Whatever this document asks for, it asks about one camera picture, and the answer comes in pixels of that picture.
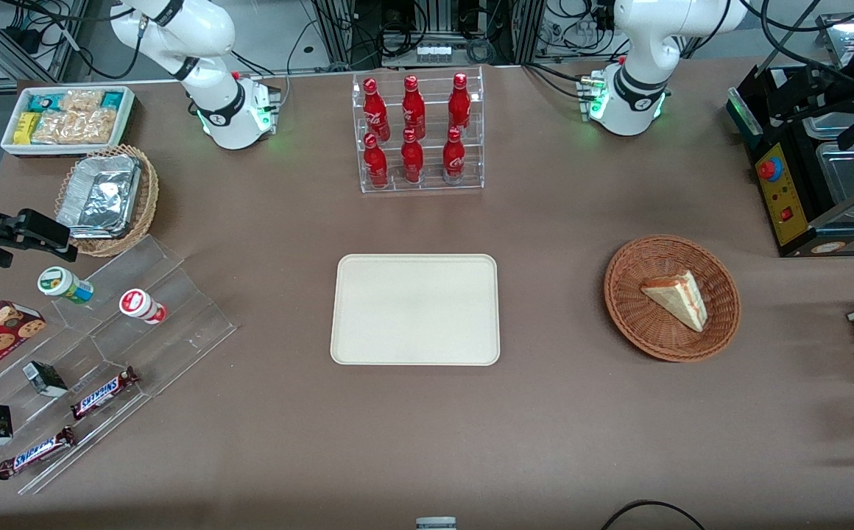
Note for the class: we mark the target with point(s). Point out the triangular sandwich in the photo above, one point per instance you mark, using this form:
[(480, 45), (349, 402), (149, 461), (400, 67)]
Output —
[(681, 298)]

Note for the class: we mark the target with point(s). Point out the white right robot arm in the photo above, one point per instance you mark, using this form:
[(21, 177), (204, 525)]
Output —
[(215, 103)]

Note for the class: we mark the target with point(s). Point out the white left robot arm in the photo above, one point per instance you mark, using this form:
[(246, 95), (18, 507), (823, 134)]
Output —
[(637, 96)]

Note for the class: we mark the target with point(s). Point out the light wicker basket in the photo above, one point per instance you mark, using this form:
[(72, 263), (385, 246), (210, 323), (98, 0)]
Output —
[(149, 199)]

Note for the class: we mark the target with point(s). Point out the brown wicker basket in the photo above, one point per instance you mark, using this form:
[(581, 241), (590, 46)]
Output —
[(637, 309)]

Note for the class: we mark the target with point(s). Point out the beige rectangular tray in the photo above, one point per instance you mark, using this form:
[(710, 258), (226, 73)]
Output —
[(415, 309)]

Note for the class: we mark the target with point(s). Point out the green label yogurt bottle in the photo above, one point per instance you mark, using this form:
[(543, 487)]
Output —
[(65, 285)]

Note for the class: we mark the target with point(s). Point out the aluminium foil container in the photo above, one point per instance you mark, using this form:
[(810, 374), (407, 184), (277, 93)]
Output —
[(99, 197)]

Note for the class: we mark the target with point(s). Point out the red emergency stop button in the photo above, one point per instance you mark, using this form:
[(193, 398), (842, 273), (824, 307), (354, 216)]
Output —
[(769, 168)]

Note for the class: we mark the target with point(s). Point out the white snack bin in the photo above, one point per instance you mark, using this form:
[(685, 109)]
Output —
[(66, 149)]

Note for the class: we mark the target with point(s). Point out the clear rice cracker pack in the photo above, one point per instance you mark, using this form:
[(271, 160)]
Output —
[(96, 126), (81, 100), (55, 128)]

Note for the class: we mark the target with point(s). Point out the yellow snack pack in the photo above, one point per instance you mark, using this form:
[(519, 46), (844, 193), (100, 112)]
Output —
[(26, 128)]

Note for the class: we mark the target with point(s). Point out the red label yogurt bottle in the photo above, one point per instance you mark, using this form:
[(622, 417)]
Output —
[(141, 305)]

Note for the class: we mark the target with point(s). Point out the black machine with yellow panel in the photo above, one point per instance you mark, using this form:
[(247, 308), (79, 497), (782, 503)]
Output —
[(791, 221)]

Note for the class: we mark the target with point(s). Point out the teal snack pack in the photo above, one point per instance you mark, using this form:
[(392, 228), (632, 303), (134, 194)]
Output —
[(112, 99), (46, 101)]

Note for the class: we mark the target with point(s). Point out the clear acrylic stepped display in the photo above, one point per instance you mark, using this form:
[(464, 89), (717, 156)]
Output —
[(177, 324)]

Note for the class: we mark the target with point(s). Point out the snickers bar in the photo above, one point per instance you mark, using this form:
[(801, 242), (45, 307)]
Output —
[(37, 453), (103, 393)]

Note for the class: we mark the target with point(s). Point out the red cola bottle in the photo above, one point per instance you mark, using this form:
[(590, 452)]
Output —
[(413, 110), (375, 163), (375, 114), (459, 107), (453, 156), (412, 158)]

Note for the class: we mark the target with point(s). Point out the white power strip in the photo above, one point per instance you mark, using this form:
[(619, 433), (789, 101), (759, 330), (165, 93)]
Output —
[(433, 51)]

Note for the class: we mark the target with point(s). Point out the clear acrylic bottle rack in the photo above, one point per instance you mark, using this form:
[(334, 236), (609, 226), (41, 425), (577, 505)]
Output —
[(427, 184)]

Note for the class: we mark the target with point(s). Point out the grey box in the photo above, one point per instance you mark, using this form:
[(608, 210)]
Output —
[(436, 523)]

